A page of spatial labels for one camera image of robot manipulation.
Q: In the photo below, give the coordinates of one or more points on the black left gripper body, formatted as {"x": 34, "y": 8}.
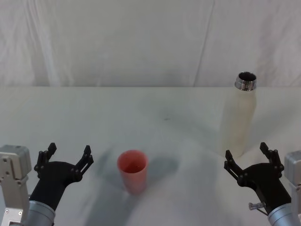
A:
{"x": 54, "y": 174}

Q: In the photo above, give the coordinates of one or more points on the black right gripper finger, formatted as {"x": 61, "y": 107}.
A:
{"x": 274, "y": 157}
{"x": 232, "y": 166}

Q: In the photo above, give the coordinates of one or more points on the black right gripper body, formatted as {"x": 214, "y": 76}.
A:
{"x": 265, "y": 181}

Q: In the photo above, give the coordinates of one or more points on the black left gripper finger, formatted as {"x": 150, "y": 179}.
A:
{"x": 43, "y": 156}
{"x": 83, "y": 162}

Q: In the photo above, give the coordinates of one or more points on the cream vacuum bottle steel neck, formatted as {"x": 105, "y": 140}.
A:
{"x": 240, "y": 117}

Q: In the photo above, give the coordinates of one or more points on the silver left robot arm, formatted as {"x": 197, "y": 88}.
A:
{"x": 14, "y": 164}

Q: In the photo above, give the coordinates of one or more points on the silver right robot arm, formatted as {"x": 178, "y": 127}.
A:
{"x": 294, "y": 169}

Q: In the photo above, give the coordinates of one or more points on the white table cloth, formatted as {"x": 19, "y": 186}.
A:
{"x": 94, "y": 117}

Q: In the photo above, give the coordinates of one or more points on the pink plastic cup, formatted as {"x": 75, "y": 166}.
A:
{"x": 134, "y": 179}

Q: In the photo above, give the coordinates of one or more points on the white backdrop curtain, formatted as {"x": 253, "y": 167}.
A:
{"x": 117, "y": 35}

